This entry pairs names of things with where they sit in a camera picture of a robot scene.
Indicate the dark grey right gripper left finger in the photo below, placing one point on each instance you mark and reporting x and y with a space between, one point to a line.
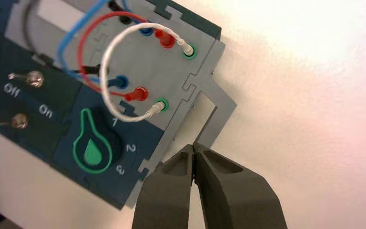
165 196

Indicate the metal toggle switch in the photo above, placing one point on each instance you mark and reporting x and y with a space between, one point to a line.
34 79
19 121

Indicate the grey and blue switch board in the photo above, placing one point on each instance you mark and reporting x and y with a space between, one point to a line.
157 69

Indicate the black and green rotary knob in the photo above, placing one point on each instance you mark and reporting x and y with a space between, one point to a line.
92 155

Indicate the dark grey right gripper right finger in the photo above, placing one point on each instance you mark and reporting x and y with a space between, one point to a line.
233 199

